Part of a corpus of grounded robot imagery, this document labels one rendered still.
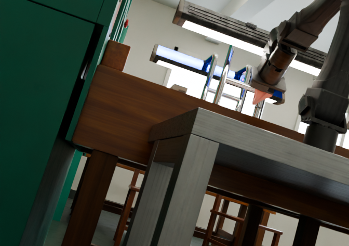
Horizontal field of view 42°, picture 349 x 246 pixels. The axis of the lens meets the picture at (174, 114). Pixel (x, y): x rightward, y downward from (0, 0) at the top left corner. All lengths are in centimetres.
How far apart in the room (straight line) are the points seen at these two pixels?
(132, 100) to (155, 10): 575
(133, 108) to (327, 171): 49
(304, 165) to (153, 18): 609
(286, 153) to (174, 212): 19
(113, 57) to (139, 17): 553
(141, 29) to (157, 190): 582
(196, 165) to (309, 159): 17
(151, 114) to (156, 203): 24
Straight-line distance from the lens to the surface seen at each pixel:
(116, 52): 118
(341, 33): 99
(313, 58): 153
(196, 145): 64
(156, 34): 667
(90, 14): 104
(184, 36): 674
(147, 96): 104
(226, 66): 161
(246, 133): 67
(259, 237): 443
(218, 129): 65
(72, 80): 100
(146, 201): 89
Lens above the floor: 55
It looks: 9 degrees up
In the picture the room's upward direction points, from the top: 17 degrees clockwise
